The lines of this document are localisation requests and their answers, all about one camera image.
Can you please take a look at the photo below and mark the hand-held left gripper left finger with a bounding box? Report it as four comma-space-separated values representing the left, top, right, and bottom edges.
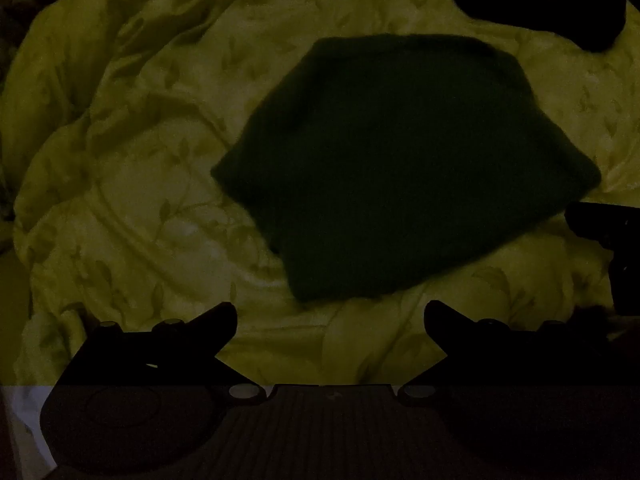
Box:
59, 302, 239, 387

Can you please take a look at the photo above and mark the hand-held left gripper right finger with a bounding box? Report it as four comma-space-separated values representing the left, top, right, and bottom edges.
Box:
423, 300, 608, 387

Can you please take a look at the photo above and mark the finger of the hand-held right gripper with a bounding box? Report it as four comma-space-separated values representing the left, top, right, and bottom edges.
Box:
564, 202, 640, 251

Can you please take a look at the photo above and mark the dark green small garment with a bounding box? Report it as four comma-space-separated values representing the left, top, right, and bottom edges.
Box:
210, 34, 603, 304

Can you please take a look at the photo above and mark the yellow-green leaf print blanket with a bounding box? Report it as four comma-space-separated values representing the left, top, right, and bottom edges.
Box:
0, 0, 640, 387

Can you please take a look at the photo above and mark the white sheet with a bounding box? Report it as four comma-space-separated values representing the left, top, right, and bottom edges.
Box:
0, 385, 58, 480

